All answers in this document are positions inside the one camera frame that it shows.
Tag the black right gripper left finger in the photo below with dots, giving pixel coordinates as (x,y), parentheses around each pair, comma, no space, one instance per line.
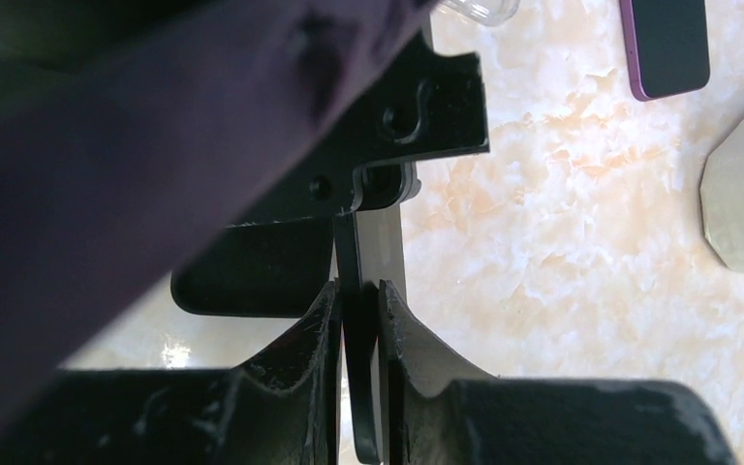
(280,406)

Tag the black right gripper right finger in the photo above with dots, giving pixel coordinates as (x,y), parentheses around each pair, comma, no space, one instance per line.
(443,409)

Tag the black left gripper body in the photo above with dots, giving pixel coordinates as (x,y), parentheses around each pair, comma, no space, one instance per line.
(425,106)

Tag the clear magsafe phone case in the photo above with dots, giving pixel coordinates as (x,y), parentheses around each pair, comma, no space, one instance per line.
(489,13)

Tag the black phone case with camera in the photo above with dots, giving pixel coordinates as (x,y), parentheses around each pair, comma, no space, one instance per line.
(360,327)

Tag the black iphone with apple logo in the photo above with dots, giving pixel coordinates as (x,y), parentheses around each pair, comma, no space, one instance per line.
(269,271)

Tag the purple edged smartphone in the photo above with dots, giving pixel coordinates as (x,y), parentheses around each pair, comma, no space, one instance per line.
(666,43)

